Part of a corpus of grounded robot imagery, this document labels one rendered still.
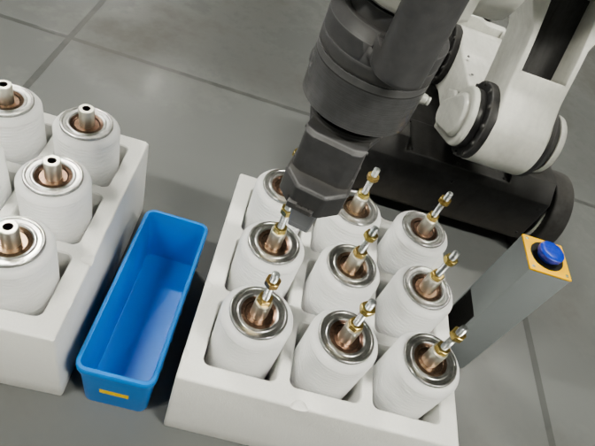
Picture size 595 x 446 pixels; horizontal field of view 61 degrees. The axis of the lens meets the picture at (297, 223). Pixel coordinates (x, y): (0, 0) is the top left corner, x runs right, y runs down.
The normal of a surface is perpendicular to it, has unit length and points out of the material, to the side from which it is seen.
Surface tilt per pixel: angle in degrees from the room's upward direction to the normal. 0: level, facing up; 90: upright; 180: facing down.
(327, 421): 90
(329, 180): 90
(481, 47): 14
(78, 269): 0
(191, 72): 0
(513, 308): 90
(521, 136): 59
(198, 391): 90
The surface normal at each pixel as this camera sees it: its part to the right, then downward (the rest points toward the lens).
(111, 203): 0.28, -0.63
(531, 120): 0.08, 0.16
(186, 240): -0.12, 0.70
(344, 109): -0.38, 0.62
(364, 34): -0.21, -0.09
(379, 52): -0.94, -0.04
